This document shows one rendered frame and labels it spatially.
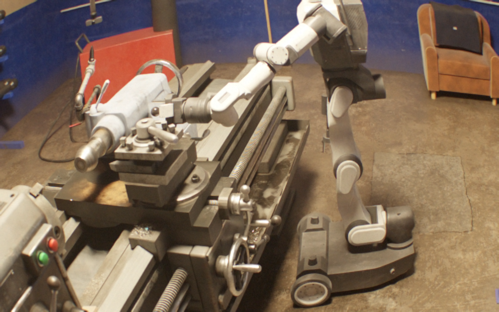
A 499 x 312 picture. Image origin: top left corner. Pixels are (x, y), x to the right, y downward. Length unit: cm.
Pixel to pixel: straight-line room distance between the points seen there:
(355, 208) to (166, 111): 107
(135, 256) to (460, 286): 174
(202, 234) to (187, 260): 10
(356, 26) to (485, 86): 309
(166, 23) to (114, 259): 320
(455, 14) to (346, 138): 305
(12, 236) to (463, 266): 241
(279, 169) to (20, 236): 214
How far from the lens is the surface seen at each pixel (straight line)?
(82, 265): 200
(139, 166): 173
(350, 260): 274
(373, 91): 240
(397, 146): 417
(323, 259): 271
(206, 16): 604
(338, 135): 248
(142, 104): 210
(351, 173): 251
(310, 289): 266
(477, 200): 357
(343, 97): 237
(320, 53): 229
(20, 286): 112
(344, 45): 227
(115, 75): 479
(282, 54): 197
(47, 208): 149
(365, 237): 270
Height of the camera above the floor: 185
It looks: 27 degrees down
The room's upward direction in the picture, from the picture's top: 7 degrees counter-clockwise
